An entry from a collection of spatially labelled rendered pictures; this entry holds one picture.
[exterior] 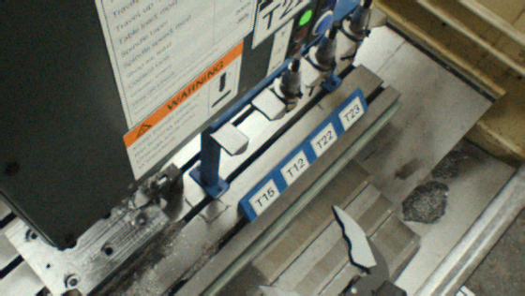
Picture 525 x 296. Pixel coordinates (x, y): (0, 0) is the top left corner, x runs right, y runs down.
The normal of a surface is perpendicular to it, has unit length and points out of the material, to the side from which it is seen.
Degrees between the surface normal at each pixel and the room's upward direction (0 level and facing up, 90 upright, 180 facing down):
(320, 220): 8
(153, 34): 90
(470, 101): 24
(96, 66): 90
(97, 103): 90
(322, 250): 8
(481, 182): 17
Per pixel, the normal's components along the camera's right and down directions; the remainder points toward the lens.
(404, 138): -0.30, -0.16
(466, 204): -0.21, -0.62
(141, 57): 0.69, 0.64
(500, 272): 0.00, -0.45
